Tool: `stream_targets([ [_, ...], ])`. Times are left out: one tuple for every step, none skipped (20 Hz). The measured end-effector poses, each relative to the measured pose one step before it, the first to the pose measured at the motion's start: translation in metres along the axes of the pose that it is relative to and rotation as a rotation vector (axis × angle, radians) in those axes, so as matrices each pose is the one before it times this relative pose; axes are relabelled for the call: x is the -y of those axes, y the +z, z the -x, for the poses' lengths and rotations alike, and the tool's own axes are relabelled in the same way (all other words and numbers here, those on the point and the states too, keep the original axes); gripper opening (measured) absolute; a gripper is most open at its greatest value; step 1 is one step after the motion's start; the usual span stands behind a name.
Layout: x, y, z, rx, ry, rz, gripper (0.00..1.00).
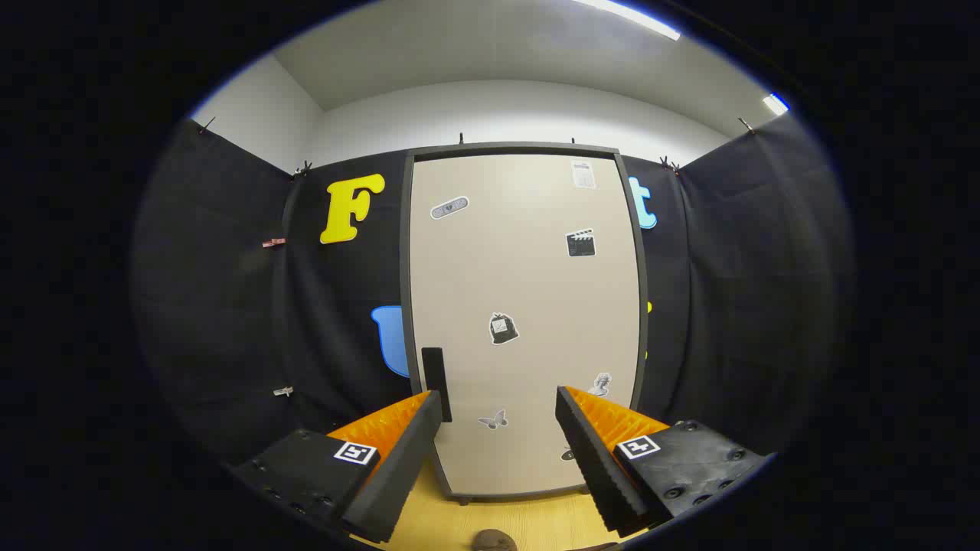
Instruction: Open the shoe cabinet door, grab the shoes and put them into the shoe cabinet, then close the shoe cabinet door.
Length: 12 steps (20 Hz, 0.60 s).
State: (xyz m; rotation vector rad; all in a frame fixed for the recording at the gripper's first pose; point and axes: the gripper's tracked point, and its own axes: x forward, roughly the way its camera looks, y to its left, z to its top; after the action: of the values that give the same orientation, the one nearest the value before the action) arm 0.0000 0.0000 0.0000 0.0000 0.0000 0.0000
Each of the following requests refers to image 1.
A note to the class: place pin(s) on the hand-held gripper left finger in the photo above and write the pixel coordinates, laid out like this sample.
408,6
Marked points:
398,474

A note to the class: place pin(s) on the short ceiling light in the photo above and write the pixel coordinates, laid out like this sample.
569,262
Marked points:
775,103

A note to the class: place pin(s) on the long ceiling light strip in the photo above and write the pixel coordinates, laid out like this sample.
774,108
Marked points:
632,18

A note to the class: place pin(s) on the black backdrop cloth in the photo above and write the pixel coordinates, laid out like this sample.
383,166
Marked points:
222,306

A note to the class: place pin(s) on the grey shoe cabinet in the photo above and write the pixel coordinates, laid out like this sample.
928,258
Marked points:
513,148

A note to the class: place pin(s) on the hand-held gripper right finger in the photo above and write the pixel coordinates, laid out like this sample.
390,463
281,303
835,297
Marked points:
597,474

